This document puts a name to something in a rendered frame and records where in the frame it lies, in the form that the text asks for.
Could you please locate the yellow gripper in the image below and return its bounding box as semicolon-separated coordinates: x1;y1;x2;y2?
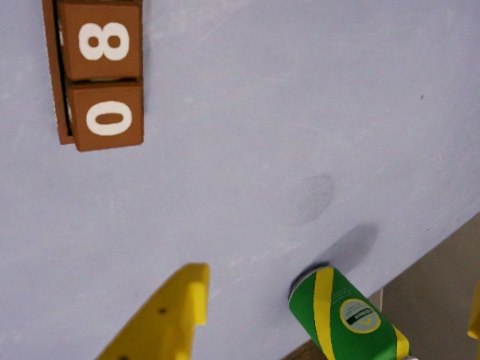
95;262;480;360

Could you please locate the brown cube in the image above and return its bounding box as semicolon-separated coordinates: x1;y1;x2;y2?
57;0;142;80
64;72;144;153

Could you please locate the brown wooden calendar tray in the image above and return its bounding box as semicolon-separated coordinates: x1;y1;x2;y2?
41;0;143;145

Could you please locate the green and yellow drink can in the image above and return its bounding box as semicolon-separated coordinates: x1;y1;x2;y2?
288;266;418;360

